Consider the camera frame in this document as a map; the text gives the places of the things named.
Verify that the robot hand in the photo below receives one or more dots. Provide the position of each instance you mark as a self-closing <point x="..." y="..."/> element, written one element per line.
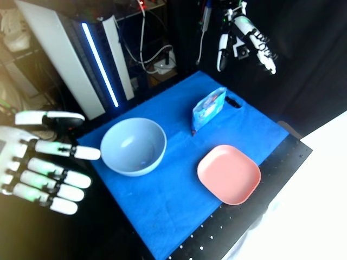
<point x="244" y="25"/>
<point x="16" y="151"/>

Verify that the blue snack packet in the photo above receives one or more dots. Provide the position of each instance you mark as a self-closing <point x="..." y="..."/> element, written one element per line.
<point x="207" y="111"/>

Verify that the light blue bowl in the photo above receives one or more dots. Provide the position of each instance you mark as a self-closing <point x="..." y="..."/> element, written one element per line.
<point x="130" y="159"/>

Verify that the small black oblong object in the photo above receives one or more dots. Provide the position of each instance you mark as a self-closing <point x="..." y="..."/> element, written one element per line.
<point x="233" y="102"/>

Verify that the black curtain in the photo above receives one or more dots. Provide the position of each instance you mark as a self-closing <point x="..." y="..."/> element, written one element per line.
<point x="311" y="67"/>

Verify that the white power adapter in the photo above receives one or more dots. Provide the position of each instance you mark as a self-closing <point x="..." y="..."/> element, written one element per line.
<point x="162" y="67"/>

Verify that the white tower with blue light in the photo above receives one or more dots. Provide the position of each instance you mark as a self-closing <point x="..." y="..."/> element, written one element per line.
<point x="54" y="54"/>

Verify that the white plastic bag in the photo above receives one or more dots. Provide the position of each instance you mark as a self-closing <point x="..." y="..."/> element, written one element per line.
<point x="13" y="29"/>

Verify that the pink square plate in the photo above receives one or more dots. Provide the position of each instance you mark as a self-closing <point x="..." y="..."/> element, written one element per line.
<point x="227" y="176"/>

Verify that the blue table cloth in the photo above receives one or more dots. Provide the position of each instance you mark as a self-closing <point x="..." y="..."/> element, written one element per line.
<point x="173" y="205"/>

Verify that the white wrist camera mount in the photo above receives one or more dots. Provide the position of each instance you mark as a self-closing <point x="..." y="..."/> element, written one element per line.
<point x="242" y="51"/>

